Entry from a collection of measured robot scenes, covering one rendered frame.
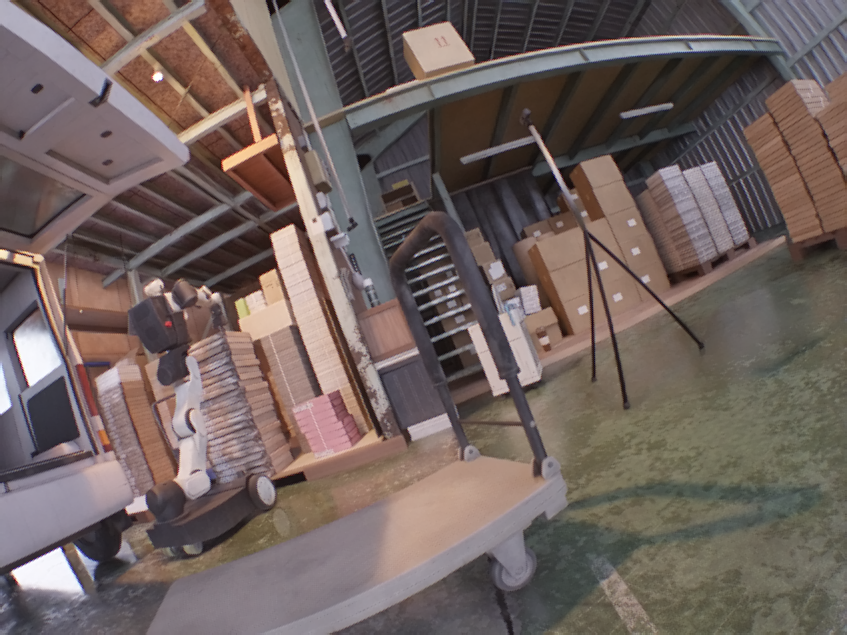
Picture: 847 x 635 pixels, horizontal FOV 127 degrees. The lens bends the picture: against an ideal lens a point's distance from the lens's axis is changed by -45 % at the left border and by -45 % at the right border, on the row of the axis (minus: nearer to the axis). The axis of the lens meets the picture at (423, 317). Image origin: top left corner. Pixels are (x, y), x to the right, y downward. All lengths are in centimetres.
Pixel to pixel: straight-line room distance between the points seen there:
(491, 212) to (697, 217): 336
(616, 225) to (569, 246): 67
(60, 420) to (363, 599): 215
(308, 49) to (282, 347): 332
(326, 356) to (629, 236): 338
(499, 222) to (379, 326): 428
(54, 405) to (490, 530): 235
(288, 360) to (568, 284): 277
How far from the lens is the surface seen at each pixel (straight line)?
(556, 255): 402
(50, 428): 265
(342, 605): 64
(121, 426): 443
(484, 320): 69
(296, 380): 290
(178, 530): 191
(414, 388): 237
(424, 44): 413
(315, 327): 286
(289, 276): 298
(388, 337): 238
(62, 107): 161
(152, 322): 227
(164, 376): 226
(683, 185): 471
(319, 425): 253
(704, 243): 463
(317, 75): 440
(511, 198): 655
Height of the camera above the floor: 52
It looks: 4 degrees up
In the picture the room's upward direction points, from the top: 22 degrees counter-clockwise
